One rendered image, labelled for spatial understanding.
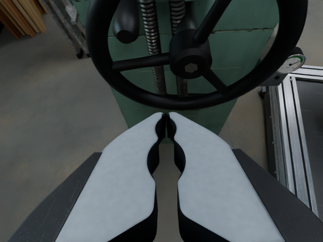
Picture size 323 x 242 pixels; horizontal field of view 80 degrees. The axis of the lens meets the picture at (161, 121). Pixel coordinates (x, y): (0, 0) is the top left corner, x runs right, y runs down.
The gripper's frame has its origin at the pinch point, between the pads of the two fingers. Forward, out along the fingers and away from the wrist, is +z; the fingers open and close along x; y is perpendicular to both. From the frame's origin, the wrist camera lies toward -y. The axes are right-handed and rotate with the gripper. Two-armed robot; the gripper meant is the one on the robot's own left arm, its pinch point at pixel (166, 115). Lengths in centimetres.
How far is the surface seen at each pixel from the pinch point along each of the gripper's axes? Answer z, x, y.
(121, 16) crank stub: 9.2, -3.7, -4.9
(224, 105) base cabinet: 56, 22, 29
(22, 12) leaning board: 153, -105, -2
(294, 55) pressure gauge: 34.8, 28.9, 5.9
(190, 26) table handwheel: 21.7, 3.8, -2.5
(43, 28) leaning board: 161, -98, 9
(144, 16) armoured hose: 23.1, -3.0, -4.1
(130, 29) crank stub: 8.7, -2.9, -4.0
